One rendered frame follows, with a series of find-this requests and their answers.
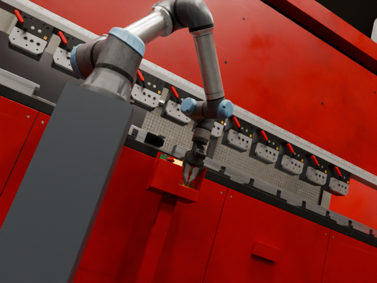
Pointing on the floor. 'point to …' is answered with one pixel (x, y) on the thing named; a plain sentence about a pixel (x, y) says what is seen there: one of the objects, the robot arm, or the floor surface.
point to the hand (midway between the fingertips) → (187, 182)
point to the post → (211, 148)
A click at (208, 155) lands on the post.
